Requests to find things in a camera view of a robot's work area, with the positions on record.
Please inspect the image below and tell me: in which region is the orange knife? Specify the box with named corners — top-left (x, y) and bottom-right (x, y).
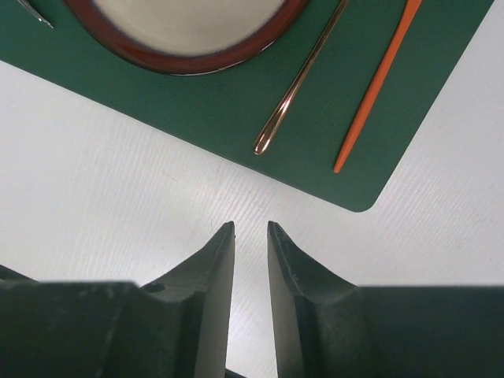
top-left (333, 0), bottom-right (422, 173)

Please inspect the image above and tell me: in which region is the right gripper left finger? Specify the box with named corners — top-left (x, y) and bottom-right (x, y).
top-left (1, 222), bottom-right (235, 377)

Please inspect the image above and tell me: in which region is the copper spoon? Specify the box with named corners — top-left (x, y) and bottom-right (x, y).
top-left (253, 0), bottom-right (348, 156)

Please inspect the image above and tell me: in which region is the silver fork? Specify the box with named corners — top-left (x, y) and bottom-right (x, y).
top-left (17, 0), bottom-right (54, 29)

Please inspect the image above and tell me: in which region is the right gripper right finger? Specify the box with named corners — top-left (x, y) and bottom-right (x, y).
top-left (267, 222), bottom-right (503, 377)

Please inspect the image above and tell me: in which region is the green placemat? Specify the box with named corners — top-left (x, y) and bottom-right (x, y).
top-left (1, 1), bottom-right (491, 212)

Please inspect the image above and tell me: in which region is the red rimmed beige plate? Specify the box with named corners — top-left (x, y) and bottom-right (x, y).
top-left (65, 1), bottom-right (308, 76)

